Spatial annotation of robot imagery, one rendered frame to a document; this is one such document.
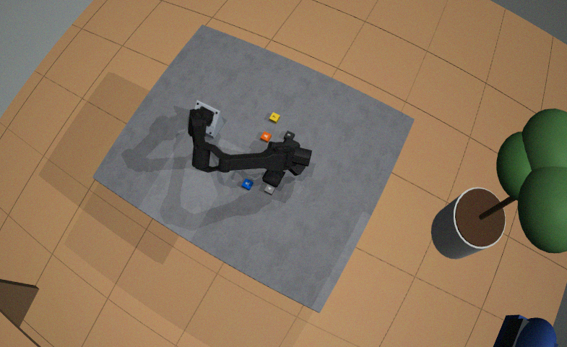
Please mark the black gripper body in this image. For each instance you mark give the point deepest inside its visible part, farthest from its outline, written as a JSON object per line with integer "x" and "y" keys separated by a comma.
{"x": 274, "y": 178}

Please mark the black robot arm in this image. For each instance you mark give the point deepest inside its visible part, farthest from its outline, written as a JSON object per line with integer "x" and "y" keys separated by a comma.
{"x": 277, "y": 157}

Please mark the yellow block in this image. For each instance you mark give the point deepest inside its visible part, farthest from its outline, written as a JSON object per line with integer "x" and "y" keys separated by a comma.
{"x": 274, "y": 118}

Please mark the blue block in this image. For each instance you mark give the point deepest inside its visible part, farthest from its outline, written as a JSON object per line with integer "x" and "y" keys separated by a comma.
{"x": 247, "y": 184}

